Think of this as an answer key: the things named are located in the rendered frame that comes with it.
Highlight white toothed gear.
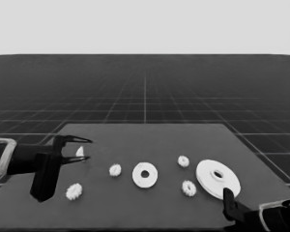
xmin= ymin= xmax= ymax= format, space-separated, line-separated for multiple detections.
xmin=181 ymin=179 xmax=197 ymax=197
xmin=108 ymin=163 xmax=123 ymax=178
xmin=177 ymin=155 xmax=190 ymax=168
xmin=65 ymin=183 xmax=84 ymax=201

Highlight large thick white disc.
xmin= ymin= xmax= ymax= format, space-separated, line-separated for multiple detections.
xmin=195 ymin=159 xmax=242 ymax=201

